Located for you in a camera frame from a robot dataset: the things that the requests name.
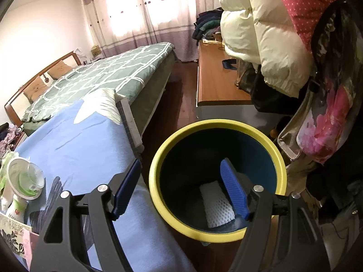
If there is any white foam fruit net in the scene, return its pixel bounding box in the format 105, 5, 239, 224
200, 181, 235, 228

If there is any white instant noodle cup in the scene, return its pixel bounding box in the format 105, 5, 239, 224
6, 157, 45, 200

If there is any black floral box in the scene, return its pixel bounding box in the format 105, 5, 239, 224
1, 213, 39, 270

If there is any green white plastic bottle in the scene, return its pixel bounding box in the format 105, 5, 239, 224
5, 194, 28, 223

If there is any yellow rimmed blue trash bin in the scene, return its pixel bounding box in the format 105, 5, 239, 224
149, 119, 287, 243

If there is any blue cloth with star patches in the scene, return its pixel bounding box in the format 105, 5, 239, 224
18, 88, 194, 271

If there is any wooden bed with headboard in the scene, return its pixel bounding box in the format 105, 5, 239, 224
4, 41, 177, 145

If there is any wooden tv cabinet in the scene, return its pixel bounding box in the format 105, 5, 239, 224
196, 42, 282, 134

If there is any floral pink bag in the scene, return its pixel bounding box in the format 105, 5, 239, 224
277, 85, 354, 164

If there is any green plaid duvet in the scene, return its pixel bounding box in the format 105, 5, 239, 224
22, 42, 175, 123

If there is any brown pillow left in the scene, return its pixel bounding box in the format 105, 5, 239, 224
23, 76, 48, 103

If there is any brown pillow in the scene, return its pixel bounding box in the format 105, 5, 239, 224
47, 60, 73, 80
23, 76, 48, 103

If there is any brown pillow right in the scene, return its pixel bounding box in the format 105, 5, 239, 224
47, 60, 73, 80

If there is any cream puffer jacket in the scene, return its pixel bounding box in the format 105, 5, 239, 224
219, 0, 313, 98

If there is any pile of dark clothes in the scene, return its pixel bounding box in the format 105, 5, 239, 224
192, 7, 224, 44

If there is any pink window curtain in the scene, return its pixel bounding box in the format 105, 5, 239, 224
81, 0, 220, 61

